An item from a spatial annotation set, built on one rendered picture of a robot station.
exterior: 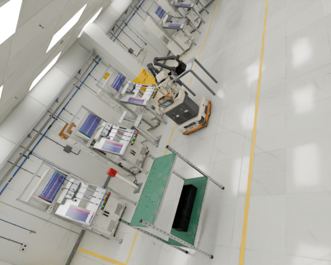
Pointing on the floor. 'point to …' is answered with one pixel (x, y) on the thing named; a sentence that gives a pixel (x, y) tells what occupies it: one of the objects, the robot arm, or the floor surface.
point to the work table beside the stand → (196, 75)
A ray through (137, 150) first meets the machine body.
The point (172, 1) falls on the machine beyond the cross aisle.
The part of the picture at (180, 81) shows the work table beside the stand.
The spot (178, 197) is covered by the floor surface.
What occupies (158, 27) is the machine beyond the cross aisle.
